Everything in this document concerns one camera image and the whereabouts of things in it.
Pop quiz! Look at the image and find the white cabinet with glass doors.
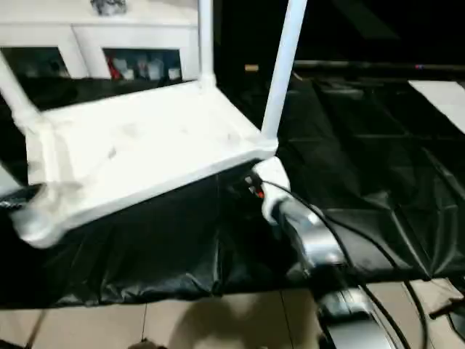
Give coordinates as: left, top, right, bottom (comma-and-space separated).
0, 0, 216, 81

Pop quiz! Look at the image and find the grey crumpled bag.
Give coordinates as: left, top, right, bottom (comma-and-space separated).
89, 0, 129, 17

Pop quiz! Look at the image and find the black metal frame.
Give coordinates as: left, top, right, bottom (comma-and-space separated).
292, 59, 465, 76

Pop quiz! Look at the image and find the black plastic mat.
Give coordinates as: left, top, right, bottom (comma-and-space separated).
0, 71, 465, 310

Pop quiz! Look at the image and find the white plastic table top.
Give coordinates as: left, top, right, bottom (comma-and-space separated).
10, 80, 281, 251

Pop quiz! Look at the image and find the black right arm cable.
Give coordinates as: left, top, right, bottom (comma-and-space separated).
260, 179, 430, 349

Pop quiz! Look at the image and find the white flat panel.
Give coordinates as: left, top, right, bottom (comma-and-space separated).
408, 79, 465, 132

